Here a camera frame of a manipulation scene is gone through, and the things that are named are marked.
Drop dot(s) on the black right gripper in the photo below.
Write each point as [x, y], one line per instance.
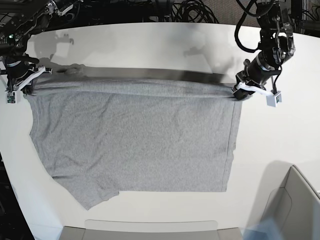
[17, 70]

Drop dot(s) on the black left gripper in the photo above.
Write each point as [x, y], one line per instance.
[251, 79]

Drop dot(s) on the grey T-shirt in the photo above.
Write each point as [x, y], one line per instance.
[98, 136]

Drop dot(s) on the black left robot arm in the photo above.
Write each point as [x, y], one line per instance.
[276, 47]

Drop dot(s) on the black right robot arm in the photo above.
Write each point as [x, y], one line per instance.
[19, 20]

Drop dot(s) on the grey bin right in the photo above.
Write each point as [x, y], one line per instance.
[295, 208]

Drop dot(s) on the grey bin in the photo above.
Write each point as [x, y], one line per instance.
[120, 230]
[295, 208]

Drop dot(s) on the grey bin bottom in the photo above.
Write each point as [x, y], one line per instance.
[120, 230]

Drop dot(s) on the blue cloth in bin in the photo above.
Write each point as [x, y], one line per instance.
[264, 230]

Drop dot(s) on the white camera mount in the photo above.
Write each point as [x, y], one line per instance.
[14, 91]
[241, 90]

